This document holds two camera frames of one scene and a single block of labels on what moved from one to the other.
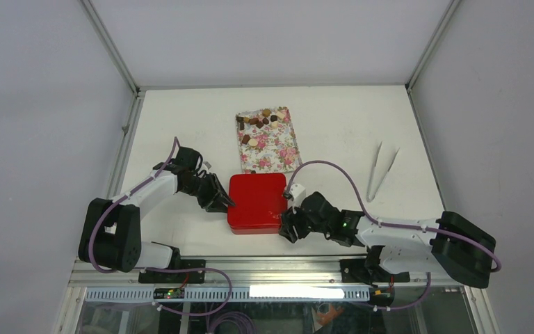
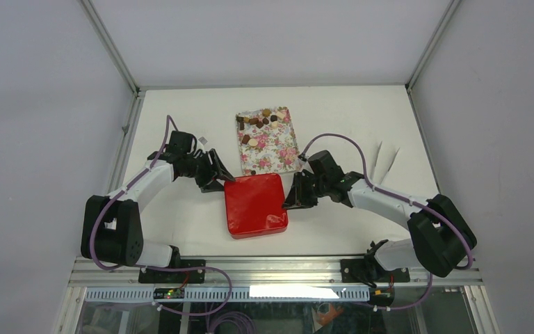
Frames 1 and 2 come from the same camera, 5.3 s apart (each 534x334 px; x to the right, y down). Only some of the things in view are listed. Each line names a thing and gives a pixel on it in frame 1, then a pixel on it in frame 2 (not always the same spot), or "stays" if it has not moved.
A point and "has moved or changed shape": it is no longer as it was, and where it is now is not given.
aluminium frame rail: [253, 274] stays
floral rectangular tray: [267, 141] stays
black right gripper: [290, 218] to [296, 197]
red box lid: [259, 198] has moved or changed shape
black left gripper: [210, 201] to [214, 169]
